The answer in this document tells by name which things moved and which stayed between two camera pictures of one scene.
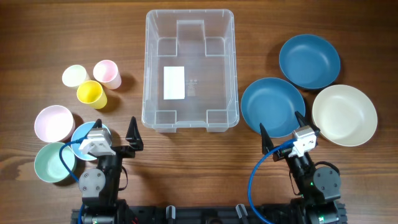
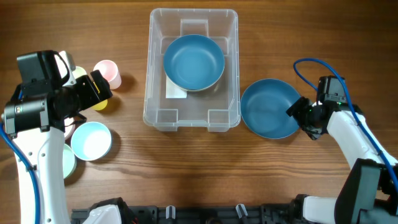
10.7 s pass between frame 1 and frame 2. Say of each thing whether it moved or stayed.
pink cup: stayed
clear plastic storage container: stayed
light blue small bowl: stayed
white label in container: stayed
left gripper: moved
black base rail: stayed
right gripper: moved
